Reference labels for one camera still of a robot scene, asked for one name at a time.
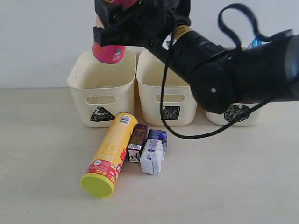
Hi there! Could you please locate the purple drink carton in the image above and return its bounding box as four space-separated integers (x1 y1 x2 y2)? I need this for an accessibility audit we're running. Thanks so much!
127 124 149 163

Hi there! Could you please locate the pink Lays chips can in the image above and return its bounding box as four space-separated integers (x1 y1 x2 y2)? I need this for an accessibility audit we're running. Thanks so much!
92 0 137 64

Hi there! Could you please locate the right cream bin, circle mark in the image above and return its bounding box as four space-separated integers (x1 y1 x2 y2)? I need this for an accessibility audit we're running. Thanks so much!
205 103 263 126

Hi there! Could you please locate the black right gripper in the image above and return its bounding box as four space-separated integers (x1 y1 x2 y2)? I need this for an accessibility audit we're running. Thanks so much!
93 0 191 52

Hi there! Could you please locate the middle cream bin, square mark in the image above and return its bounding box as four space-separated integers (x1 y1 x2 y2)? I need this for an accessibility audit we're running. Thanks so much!
136 50 197 126

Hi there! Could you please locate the blue noodle bag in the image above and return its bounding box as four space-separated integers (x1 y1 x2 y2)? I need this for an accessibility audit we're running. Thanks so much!
244 37 270 49

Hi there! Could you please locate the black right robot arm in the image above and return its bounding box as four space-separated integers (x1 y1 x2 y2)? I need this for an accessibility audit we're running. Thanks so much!
93 0 299 114

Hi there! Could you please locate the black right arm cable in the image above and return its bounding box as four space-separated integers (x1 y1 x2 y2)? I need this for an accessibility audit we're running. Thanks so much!
160 3 294 140

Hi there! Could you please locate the yellow chips can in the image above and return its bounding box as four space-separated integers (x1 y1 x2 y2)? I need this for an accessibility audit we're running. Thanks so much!
80 112 138 198

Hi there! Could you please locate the left cream bin, triangle mark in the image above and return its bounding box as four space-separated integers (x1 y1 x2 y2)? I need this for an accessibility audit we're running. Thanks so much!
67 51 137 128

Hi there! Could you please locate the white blue milk carton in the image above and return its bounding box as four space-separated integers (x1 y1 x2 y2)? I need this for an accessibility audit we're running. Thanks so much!
140 129 168 175

